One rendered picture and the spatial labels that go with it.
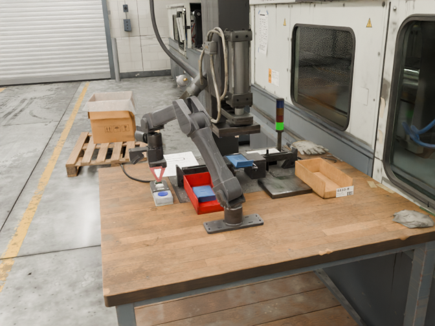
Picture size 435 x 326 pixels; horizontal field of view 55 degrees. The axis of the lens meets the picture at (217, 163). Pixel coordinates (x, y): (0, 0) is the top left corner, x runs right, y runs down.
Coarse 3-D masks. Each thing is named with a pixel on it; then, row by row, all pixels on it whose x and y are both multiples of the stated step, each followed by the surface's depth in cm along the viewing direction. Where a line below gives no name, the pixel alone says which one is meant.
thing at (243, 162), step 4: (228, 156) 181; (232, 156) 181; (236, 156) 181; (240, 156) 181; (232, 160) 176; (236, 160) 176; (240, 160) 176; (244, 160) 175; (248, 160) 168; (252, 160) 169; (236, 164) 168; (240, 164) 168; (244, 164) 169; (248, 164) 170
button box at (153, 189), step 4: (124, 172) 190; (128, 176) 185; (140, 180) 180; (144, 180) 179; (148, 180) 179; (152, 180) 178; (156, 180) 174; (164, 180) 173; (152, 184) 170; (156, 184) 169; (164, 184) 169; (152, 188) 166; (156, 188) 166; (160, 188) 166; (164, 188) 166; (168, 188) 165; (152, 192) 165
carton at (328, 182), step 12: (300, 168) 174; (312, 168) 182; (324, 168) 178; (336, 168) 169; (312, 180) 166; (324, 180) 174; (336, 180) 170; (348, 180) 161; (324, 192) 158; (336, 192) 159; (348, 192) 161
